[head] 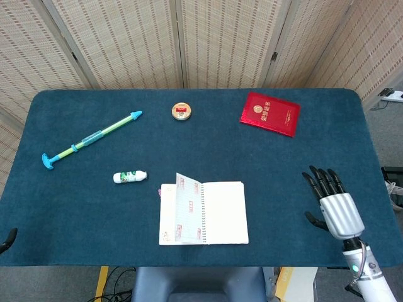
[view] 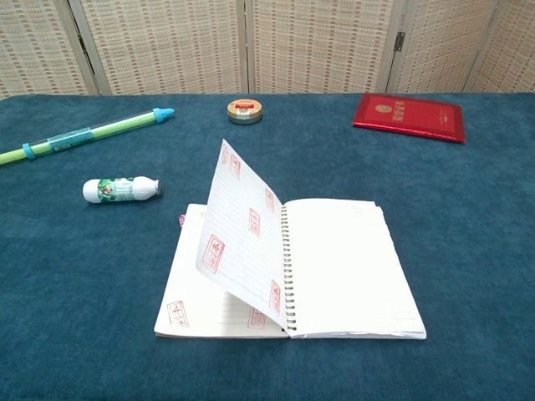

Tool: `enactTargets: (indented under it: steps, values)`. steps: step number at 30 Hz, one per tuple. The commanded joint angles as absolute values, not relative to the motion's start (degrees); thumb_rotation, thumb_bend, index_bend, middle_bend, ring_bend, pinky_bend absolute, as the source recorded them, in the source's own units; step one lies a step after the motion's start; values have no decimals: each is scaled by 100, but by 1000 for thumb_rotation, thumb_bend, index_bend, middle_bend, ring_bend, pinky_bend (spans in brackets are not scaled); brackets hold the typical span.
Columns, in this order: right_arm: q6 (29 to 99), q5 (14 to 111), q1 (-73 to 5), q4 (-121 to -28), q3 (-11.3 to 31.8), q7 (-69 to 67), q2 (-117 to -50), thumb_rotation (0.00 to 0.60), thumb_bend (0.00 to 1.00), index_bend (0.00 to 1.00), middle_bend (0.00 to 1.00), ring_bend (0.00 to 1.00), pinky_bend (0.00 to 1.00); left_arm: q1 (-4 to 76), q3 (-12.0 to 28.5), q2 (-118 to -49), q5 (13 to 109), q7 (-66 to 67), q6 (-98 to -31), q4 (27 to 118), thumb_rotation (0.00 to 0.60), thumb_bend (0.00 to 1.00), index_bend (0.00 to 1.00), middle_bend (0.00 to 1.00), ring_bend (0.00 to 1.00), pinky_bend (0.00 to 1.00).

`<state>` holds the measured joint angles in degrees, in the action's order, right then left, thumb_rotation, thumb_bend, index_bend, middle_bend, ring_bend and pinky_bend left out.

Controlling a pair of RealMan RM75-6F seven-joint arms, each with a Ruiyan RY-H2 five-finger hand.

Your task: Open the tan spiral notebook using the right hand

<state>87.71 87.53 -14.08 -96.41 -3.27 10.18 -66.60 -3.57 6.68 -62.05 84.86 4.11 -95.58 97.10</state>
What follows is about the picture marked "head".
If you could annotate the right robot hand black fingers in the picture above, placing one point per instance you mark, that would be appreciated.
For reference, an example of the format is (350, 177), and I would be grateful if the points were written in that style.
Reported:
(341, 214)

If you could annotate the kraft spiral notebook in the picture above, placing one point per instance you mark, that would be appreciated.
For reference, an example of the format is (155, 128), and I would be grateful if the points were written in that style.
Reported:
(223, 214)

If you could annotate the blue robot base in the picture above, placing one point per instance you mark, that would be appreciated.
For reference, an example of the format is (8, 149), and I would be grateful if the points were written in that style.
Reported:
(198, 283)

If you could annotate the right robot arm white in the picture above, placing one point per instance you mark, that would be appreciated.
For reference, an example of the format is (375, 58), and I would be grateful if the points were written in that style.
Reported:
(368, 273)

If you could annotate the black equipment box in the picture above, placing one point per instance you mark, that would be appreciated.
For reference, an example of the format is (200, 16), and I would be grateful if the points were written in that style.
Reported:
(393, 174)

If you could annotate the yellow cardboard box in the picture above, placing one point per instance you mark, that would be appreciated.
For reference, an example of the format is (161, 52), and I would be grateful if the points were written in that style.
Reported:
(289, 283)

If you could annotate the red certificate booklet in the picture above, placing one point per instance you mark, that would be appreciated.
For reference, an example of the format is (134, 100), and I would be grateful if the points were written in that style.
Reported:
(270, 114)

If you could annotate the white power strip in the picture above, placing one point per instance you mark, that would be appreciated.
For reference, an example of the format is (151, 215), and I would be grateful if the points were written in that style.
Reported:
(393, 97)

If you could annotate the metal screen hinge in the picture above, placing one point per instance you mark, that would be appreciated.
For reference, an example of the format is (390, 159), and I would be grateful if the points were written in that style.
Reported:
(274, 56)

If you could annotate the round gold tin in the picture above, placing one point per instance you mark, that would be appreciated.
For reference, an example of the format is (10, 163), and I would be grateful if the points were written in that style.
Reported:
(182, 111)

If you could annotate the small white bottle green label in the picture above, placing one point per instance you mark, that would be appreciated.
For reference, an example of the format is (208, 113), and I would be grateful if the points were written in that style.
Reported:
(129, 176)

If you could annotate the blue velvet table cloth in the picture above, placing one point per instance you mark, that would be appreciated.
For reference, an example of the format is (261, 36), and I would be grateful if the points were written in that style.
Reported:
(94, 220)

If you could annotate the green and blue syringe toy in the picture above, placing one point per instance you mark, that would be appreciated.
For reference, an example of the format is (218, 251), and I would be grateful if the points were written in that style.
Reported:
(94, 137)

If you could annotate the woven folding screen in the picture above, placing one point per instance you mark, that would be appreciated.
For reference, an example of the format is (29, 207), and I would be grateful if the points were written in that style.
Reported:
(126, 41)

